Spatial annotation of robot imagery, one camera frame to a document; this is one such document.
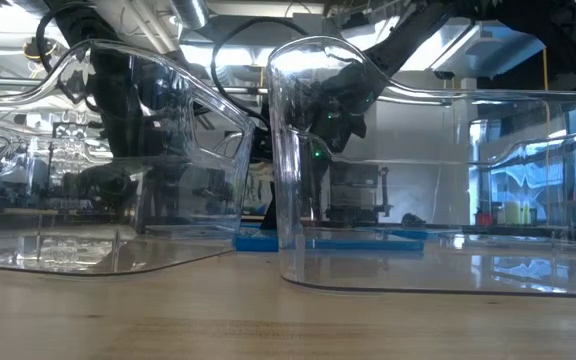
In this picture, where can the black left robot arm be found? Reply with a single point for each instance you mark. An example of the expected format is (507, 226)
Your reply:
(113, 100)

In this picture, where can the black yellow ceiling reel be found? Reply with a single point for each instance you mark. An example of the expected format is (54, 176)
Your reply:
(40, 50)

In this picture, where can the silver ceiling duct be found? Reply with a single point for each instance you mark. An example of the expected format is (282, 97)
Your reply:
(190, 12)

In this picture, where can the black background machine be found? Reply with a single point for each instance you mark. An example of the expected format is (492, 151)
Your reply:
(358, 195)

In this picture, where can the clear plastic bin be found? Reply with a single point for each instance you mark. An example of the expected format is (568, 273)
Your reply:
(193, 200)
(418, 270)

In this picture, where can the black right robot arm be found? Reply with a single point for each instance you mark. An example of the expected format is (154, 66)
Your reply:
(408, 40)

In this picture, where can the grey ceiling air duct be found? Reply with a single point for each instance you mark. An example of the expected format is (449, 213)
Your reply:
(493, 50)

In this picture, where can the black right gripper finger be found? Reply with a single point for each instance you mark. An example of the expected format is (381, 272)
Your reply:
(269, 215)
(318, 190)

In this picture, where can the blue jewel case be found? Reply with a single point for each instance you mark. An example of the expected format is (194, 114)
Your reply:
(255, 243)
(438, 231)

